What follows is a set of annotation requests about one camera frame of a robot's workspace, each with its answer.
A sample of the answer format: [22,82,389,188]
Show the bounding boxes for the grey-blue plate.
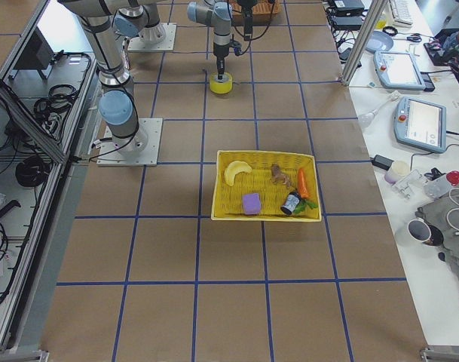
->
[366,30,394,53]

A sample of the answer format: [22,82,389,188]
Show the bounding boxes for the purple foam block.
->
[242,193,262,216]

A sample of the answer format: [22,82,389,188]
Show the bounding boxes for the black scissors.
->
[393,33,422,43]

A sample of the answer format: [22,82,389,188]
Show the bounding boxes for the black power adapter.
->
[371,155,394,171]

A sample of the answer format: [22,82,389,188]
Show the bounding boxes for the orange toy carrot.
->
[294,167,318,213]

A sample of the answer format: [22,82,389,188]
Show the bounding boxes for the white cylindrical cup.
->
[384,161,410,184]

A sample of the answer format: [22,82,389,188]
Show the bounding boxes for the aluminium frame post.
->
[341,0,386,86]

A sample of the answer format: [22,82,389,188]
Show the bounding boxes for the yellow plastic basket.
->
[211,150,322,222]

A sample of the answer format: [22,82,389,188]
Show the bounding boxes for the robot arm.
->
[60,1,162,166]
[187,1,243,86]

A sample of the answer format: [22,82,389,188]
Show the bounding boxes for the small blue labelled bottle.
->
[280,191,301,215]

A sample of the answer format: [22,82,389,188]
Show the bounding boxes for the yellow toy banana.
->
[224,161,252,186]

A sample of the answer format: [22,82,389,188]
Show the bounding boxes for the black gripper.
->
[216,54,227,80]

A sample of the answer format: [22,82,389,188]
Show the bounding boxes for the grey cloth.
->
[415,188,459,282]

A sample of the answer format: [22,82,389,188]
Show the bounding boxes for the far teach pendant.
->
[373,51,426,91]

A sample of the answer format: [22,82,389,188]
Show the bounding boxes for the yellow tape roll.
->
[209,72,233,94]

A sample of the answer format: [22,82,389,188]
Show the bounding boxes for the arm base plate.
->
[127,23,177,53]
[96,118,163,167]

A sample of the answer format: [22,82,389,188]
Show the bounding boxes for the near teach pendant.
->
[393,97,447,154]

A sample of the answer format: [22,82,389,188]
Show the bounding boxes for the red cap bottle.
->
[424,170,459,198]

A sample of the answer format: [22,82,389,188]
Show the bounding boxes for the teach pendant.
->
[393,97,447,154]
[373,51,426,91]

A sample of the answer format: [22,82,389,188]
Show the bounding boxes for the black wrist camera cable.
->
[228,0,277,57]

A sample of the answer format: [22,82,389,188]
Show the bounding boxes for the brown toy animal figure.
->
[271,164,292,189]

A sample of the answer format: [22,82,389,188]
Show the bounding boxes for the brown wicker basket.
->
[229,0,282,26]

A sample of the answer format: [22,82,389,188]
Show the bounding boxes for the white mug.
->
[407,218,444,247]

